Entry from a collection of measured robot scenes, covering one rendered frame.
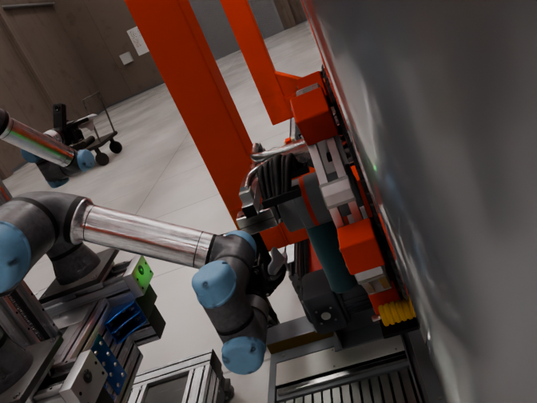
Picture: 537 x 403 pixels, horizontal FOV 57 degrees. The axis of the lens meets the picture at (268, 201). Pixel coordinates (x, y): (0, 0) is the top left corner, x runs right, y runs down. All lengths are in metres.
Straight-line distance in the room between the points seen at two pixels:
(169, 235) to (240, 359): 0.27
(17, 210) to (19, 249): 0.08
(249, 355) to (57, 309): 1.07
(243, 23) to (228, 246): 2.78
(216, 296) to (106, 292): 0.93
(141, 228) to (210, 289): 0.22
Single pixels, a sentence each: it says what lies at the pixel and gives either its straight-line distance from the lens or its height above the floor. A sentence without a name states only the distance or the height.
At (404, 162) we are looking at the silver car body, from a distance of 0.32.
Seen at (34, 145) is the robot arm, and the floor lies 1.25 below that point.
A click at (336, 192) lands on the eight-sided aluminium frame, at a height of 0.96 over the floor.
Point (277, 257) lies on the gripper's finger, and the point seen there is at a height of 0.86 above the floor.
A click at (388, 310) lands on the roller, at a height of 0.53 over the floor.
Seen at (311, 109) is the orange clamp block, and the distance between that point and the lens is 1.03.
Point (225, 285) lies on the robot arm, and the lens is 0.83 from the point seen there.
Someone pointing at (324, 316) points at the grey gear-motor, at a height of 0.32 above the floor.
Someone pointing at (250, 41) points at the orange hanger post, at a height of 1.13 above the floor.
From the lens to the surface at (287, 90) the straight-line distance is 3.67.
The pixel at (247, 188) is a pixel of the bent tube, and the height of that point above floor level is 1.01.
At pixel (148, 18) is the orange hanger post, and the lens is 1.72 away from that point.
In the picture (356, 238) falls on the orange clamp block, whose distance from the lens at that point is 1.00.
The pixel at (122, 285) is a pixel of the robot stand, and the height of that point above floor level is 0.75.
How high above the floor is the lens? 1.37
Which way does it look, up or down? 21 degrees down
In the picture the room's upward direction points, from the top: 24 degrees counter-clockwise
